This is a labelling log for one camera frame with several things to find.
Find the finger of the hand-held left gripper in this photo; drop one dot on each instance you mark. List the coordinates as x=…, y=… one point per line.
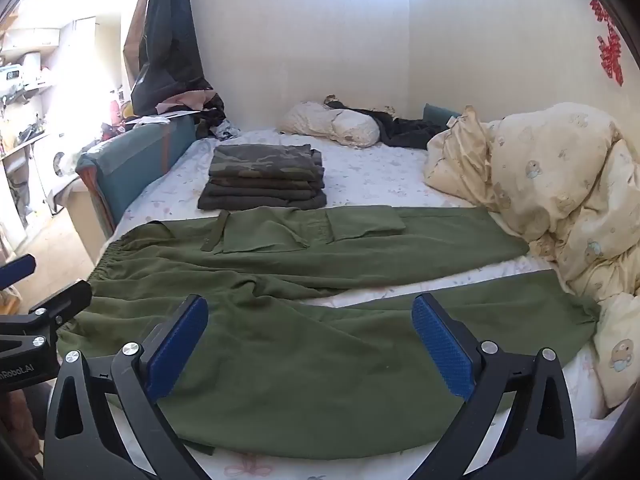
x=17, y=270
x=65, y=300

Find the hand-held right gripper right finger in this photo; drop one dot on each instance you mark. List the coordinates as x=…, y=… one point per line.
x=442, y=347

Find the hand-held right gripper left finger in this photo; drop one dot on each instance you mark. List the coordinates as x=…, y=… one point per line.
x=177, y=347

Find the green pants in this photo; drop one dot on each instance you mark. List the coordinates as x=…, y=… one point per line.
x=300, y=360

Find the dark olive folded pants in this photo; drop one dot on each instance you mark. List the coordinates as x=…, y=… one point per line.
x=260, y=203
x=260, y=193

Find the camouflage folded pants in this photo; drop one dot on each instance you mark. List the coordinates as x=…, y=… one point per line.
x=265, y=160
x=265, y=183

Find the white washing machine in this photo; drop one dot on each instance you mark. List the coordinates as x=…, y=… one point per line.
x=57, y=165

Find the teal bed end board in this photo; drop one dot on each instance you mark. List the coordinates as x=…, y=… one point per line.
x=135, y=165

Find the floral white bed sheet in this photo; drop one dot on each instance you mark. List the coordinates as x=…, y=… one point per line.
x=375, y=170

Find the cream bear print quilt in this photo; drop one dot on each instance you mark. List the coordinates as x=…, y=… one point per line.
x=565, y=195

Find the black garment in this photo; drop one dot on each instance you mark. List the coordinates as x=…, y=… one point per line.
x=400, y=127

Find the pile of dark clothes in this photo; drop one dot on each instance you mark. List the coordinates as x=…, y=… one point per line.
x=217, y=122

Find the pink cloth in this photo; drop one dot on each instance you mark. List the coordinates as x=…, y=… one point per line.
x=182, y=101

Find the teal cushion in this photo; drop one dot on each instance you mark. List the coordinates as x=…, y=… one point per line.
x=440, y=114

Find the cream pillow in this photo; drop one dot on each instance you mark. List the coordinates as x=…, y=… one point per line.
x=330, y=122

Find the dark hanging curtain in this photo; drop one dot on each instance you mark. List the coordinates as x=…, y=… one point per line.
x=167, y=45

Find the cluttered wall shelf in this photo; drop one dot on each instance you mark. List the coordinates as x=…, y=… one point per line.
x=22, y=75

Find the red paper wall decoration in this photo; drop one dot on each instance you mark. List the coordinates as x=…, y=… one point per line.
x=610, y=45

